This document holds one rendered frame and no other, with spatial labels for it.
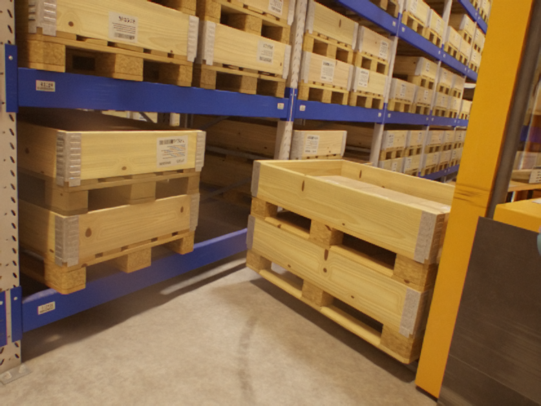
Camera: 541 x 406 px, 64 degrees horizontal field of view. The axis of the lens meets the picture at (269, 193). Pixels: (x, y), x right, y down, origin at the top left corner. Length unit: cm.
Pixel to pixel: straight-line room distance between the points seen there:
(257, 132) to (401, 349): 200
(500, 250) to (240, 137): 229
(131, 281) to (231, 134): 168
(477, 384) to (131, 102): 181
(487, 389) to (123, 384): 139
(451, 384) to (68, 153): 175
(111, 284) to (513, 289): 169
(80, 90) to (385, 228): 140
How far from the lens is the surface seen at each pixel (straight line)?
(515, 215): 170
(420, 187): 277
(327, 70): 350
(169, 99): 220
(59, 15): 185
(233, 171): 356
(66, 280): 201
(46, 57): 182
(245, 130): 346
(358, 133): 509
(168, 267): 244
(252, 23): 268
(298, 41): 313
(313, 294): 235
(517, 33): 180
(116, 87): 201
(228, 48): 251
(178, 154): 223
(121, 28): 201
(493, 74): 180
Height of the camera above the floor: 117
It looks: 12 degrees down
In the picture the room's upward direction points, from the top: 6 degrees clockwise
